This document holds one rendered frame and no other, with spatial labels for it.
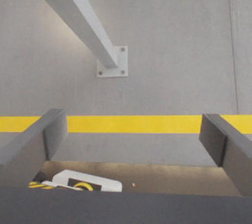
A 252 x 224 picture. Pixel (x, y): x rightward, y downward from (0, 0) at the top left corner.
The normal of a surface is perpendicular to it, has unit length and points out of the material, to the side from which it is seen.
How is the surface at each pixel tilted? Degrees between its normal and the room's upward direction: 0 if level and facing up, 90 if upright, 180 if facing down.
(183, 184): 0
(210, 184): 0
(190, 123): 0
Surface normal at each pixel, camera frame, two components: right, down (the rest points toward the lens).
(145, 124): -0.15, -0.12
